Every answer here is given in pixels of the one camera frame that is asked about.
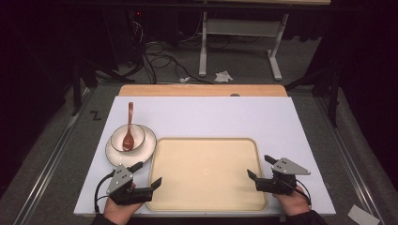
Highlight flat white paper sheet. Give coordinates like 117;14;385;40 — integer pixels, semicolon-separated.
346;203;381;225

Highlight white metal desk frame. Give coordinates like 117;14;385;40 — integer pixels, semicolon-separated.
198;10;290;82

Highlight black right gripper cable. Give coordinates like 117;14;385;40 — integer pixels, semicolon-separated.
295;179;313;206

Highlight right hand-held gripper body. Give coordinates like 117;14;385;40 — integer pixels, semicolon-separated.
255;157;312;196

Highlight white plate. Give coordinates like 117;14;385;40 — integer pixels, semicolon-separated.
104;124;158;169

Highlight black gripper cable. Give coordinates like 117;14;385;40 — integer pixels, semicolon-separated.
94;170;116;214
295;179;313;206

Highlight white table cover board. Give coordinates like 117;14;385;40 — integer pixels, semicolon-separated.
73;95;337;218

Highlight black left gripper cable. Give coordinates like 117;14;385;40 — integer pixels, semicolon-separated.
94;170;116;214

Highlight person's left hand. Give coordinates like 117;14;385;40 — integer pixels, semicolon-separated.
102;183;145;225

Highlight white bowl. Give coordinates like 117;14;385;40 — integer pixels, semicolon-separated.
110;123;147;154

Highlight person's right hand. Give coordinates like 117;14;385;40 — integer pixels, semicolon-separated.
273;185;311;217

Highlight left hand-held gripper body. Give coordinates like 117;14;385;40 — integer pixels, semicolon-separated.
105;163;155;206

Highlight brown wooden spoon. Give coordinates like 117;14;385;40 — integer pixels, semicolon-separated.
122;101;136;153

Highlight black floor cables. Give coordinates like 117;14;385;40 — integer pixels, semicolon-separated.
130;39;214;85

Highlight crumpled white paper scrap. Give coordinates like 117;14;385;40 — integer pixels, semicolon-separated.
214;70;234;83

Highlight metal floor rail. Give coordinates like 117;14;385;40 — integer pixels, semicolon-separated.
314;97;387;225
12;89;96;225

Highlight wooden table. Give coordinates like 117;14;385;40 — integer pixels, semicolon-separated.
118;83;288;98

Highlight beige plastic tray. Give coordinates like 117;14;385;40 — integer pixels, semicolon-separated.
145;137;269;213

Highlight black metal stand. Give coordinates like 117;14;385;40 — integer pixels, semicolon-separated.
70;58;136;117
283;61;343;128

